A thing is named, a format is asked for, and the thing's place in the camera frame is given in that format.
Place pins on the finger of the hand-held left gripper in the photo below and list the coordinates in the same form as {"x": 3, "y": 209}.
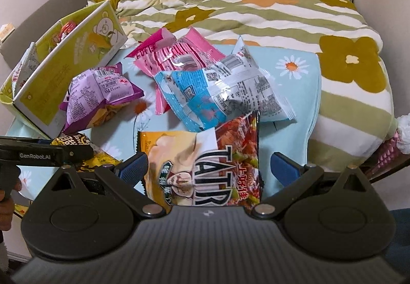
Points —
{"x": 81, "y": 152}

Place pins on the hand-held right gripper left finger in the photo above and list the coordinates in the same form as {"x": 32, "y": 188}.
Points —
{"x": 134, "y": 168}

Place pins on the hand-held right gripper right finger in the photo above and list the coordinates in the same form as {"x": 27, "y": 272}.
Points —
{"x": 285, "y": 169}

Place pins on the black orange snack packet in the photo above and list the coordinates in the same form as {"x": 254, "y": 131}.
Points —
{"x": 96, "y": 160}

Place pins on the orange TATR snack bag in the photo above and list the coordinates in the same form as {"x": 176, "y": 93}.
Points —
{"x": 243, "y": 159}

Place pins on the purple snack packet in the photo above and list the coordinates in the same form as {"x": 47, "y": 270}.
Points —
{"x": 96, "y": 95}

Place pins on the green cardboard box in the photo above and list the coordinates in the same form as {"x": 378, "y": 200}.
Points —
{"x": 64, "y": 79}

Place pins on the white barcode snack packet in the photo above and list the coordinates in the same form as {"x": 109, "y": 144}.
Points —
{"x": 256, "y": 88}

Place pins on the light blue snack packet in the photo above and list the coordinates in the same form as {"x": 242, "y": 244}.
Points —
{"x": 192, "y": 100}

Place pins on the pink snack packet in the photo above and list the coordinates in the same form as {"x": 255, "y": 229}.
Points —
{"x": 174, "y": 53}

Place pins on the person's left hand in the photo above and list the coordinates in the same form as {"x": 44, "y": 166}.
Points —
{"x": 7, "y": 210}

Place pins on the light blue daisy cloth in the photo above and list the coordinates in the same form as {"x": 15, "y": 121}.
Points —
{"x": 288, "y": 143}

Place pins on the yellow packet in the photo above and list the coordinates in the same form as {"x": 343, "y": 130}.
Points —
{"x": 20, "y": 208}

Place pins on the pink patterned bag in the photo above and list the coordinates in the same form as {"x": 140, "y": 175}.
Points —
{"x": 389, "y": 149}

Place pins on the blue jeans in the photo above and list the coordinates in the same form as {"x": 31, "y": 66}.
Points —
{"x": 400, "y": 232}

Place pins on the grey headboard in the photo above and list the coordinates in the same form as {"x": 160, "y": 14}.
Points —
{"x": 41, "y": 12}

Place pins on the floral striped blanket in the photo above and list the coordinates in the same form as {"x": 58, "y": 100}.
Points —
{"x": 288, "y": 21}

